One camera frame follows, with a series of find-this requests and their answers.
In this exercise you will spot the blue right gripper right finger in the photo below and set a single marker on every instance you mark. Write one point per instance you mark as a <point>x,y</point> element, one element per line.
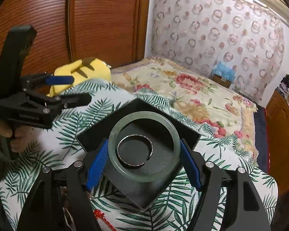
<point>190,166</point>

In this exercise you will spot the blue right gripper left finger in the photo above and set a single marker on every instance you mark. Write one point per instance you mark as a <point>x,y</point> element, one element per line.
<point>97,166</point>

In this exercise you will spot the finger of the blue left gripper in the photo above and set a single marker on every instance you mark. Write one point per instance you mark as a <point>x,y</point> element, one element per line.
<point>75,100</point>
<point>59,80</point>

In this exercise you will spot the green jade bangle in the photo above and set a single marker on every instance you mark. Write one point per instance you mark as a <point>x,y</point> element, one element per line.
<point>133,117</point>

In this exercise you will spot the black jewelry box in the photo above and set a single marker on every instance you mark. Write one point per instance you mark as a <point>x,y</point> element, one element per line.
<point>142,194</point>

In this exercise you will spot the left hand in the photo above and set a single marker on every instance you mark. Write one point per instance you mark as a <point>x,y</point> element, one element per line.
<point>18,136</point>

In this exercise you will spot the yellow plush toy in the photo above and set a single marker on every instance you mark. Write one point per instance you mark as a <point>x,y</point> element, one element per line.
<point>81,70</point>

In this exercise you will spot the palm leaf tablecloth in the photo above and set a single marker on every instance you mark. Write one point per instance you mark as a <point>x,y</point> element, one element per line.
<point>172,210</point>

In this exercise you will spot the brown louvered wardrobe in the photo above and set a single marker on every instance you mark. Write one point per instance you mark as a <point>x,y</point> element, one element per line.
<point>68,30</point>

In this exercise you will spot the floral bed blanket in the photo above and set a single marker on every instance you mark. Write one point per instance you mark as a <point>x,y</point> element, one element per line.
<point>196,97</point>

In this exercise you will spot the blue plush on box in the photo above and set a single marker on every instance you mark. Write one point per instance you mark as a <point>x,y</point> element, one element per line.
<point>223,75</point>

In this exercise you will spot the wooden side cabinet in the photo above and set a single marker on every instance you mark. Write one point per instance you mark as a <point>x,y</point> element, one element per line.
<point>277,119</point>

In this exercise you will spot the patterned lace curtain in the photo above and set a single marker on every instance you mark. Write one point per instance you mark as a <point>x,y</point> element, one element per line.
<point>200,34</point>

